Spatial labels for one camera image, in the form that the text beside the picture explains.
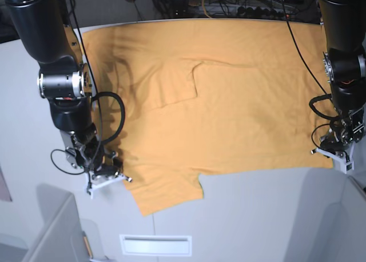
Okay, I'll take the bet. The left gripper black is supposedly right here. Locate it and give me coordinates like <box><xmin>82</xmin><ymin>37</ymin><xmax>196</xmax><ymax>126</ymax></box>
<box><xmin>320</xmin><ymin>110</ymin><xmax>365</xmax><ymax>154</ymax></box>

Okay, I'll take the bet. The black power strip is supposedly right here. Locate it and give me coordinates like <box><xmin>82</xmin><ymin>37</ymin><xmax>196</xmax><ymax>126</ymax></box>
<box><xmin>236</xmin><ymin>6</ymin><xmax>289</xmax><ymax>19</ymax></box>

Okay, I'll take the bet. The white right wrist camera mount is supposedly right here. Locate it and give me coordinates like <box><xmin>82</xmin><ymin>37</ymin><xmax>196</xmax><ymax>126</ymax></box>
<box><xmin>85</xmin><ymin>173</ymin><xmax>133</xmax><ymax>199</ymax></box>

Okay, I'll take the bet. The pink cloth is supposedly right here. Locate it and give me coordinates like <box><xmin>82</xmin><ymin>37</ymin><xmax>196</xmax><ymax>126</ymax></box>
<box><xmin>0</xmin><ymin>169</ymin><xmax>13</xmax><ymax>202</ymax></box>

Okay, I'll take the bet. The white table slot plate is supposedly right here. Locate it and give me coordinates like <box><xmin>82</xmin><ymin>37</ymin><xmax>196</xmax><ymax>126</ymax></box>
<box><xmin>120</xmin><ymin>235</ymin><xmax>192</xmax><ymax>257</ymax></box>

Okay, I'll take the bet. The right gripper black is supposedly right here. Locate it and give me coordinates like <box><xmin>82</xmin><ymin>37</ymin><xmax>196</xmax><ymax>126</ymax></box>
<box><xmin>67</xmin><ymin>136</ymin><xmax>133</xmax><ymax>182</ymax></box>

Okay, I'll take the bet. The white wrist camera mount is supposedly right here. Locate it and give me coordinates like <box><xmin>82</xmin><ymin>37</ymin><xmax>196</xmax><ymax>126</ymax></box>
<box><xmin>311</xmin><ymin>142</ymin><xmax>355</xmax><ymax>174</ymax></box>
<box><xmin>85</xmin><ymin>173</ymin><xmax>133</xmax><ymax>199</ymax></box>

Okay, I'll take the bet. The orange pencil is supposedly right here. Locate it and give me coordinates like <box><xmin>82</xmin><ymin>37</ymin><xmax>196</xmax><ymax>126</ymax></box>
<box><xmin>83</xmin><ymin>235</ymin><xmax>93</xmax><ymax>259</ymax></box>

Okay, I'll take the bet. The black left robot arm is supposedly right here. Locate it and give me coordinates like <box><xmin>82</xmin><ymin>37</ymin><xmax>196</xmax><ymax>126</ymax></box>
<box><xmin>318</xmin><ymin>0</ymin><xmax>365</xmax><ymax>153</ymax></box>

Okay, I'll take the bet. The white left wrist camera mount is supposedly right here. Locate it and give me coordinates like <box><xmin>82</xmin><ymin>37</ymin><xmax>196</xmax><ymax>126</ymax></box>
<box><xmin>311</xmin><ymin>142</ymin><xmax>355</xmax><ymax>174</ymax></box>

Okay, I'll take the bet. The orange yellow T-shirt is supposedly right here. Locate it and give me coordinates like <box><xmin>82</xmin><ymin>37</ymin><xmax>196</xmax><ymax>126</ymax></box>
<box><xmin>83</xmin><ymin>19</ymin><xmax>333</xmax><ymax>216</ymax></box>

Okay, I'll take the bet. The grey bin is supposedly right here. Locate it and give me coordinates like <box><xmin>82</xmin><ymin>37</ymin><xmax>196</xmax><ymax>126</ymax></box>
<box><xmin>1</xmin><ymin>184</ymin><xmax>110</xmax><ymax>261</ymax></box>
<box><xmin>307</xmin><ymin>176</ymin><xmax>365</xmax><ymax>261</ymax></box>

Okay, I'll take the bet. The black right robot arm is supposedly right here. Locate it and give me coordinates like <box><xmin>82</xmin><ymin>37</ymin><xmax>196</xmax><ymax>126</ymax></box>
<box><xmin>4</xmin><ymin>0</ymin><xmax>132</xmax><ymax>187</ymax></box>

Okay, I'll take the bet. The grey left bin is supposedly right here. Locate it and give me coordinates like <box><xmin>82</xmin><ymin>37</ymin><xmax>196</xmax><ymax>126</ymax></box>
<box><xmin>1</xmin><ymin>184</ymin><xmax>110</xmax><ymax>261</ymax></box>

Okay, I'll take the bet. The grey right bin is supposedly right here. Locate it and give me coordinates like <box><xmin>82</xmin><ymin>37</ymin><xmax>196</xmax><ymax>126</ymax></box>
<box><xmin>307</xmin><ymin>176</ymin><xmax>365</xmax><ymax>261</ymax></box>

